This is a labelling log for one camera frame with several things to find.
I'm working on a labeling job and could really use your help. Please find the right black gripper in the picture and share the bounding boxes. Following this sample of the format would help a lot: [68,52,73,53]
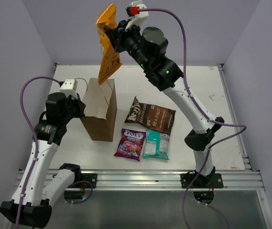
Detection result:
[106,18,151,71]

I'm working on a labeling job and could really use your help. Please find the orange Kettle chips bag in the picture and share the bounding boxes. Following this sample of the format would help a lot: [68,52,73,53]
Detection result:
[96,3,122,85]

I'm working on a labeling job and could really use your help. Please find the brown paper bag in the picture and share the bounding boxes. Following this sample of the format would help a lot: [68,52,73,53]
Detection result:
[81,78,117,142]

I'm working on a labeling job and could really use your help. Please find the brown Kettle sea salt chips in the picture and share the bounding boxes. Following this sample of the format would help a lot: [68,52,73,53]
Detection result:
[124,97,176,135]

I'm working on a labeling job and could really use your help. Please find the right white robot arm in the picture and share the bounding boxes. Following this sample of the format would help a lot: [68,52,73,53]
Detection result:
[105,20,224,187]

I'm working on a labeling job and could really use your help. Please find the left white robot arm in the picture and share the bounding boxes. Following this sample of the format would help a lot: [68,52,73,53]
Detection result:
[0,92,85,229]

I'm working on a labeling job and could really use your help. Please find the purple Fox's candy bag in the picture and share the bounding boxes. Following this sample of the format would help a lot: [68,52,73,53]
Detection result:
[114,128,146,161]

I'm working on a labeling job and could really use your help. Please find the teal candy bag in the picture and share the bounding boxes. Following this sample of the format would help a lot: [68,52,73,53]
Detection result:
[143,129,170,160]

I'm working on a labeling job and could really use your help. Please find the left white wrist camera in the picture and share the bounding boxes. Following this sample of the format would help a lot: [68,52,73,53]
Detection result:
[59,79,78,99]

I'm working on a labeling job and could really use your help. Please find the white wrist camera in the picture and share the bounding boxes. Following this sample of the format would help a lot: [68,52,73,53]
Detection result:
[126,0,149,28]
[59,79,78,99]

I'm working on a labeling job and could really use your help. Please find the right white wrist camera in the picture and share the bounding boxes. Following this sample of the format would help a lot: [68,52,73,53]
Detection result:
[126,0,149,28]

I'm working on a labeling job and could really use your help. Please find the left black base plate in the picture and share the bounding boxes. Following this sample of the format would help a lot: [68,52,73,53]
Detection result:
[80,173,98,190]

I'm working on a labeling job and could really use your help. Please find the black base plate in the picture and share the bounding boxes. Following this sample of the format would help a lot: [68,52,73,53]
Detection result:
[180,171,224,189]
[80,173,98,190]

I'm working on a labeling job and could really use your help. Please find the aluminium mounting rail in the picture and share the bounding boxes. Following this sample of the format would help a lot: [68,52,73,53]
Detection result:
[81,170,264,191]

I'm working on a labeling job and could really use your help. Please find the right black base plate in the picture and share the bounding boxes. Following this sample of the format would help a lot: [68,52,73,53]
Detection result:
[180,171,224,189]

